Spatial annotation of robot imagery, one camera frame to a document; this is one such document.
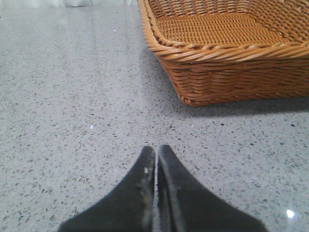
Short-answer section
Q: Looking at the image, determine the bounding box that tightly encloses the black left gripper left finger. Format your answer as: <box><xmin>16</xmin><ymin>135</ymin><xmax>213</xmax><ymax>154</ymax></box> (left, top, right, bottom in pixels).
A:
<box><xmin>58</xmin><ymin>146</ymin><xmax>155</xmax><ymax>232</ymax></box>

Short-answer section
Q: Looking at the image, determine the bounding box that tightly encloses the brown wicker basket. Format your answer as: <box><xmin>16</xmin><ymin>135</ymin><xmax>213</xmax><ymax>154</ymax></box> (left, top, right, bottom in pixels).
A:
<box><xmin>138</xmin><ymin>0</ymin><xmax>309</xmax><ymax>107</ymax></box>

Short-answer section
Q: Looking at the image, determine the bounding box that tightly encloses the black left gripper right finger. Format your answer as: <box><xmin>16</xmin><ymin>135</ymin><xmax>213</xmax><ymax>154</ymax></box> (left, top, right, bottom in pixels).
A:
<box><xmin>158</xmin><ymin>145</ymin><xmax>267</xmax><ymax>232</ymax></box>

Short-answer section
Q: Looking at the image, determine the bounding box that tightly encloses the white curtain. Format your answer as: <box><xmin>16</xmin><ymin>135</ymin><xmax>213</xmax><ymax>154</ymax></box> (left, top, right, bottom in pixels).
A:
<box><xmin>41</xmin><ymin>0</ymin><xmax>92</xmax><ymax>8</ymax></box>

